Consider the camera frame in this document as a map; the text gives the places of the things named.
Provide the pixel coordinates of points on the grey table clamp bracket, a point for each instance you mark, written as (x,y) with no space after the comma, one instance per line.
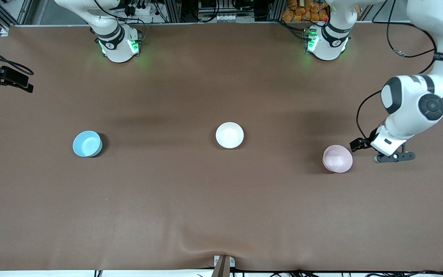
(215,261)

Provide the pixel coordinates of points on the grey electronics box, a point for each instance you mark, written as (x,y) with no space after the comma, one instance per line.
(221,9)

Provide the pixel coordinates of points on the pink bowl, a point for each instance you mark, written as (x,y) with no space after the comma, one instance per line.
(337,158)

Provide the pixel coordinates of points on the brown table cover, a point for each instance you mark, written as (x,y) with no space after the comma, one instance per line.
(221,211)

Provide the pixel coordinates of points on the white power strip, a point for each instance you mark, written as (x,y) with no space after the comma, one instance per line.
(144,8)

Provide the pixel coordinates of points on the white bowl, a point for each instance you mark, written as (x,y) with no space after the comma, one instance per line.
(229,135)

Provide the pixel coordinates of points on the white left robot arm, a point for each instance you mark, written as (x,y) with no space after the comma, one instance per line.
(402,115)

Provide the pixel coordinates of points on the blue bowl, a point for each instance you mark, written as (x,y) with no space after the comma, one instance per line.
(87,143)

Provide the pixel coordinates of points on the brown camera post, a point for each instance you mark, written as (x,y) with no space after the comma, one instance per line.
(223,269)

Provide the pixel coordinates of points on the orange snack pile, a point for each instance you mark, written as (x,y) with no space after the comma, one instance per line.
(302,9)

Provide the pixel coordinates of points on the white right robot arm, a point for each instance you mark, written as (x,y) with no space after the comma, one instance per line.
(118,50)

